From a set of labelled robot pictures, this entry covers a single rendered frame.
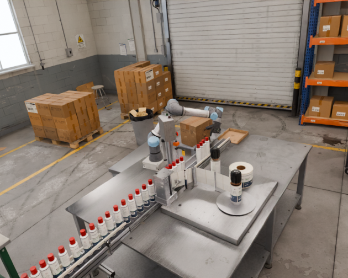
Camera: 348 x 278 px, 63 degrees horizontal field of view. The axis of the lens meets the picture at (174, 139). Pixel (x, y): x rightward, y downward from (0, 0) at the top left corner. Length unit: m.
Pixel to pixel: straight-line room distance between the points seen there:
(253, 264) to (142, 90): 4.44
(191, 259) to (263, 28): 5.26
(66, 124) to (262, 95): 4.21
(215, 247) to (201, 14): 5.64
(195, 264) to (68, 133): 4.20
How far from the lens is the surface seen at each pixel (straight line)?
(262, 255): 2.88
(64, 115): 5.55
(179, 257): 2.03
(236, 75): 6.80
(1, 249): 2.71
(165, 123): 2.35
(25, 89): 7.77
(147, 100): 6.26
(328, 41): 5.58
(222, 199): 2.35
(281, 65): 6.48
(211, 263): 1.98
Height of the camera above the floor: 2.34
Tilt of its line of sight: 25 degrees down
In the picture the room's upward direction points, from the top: 6 degrees counter-clockwise
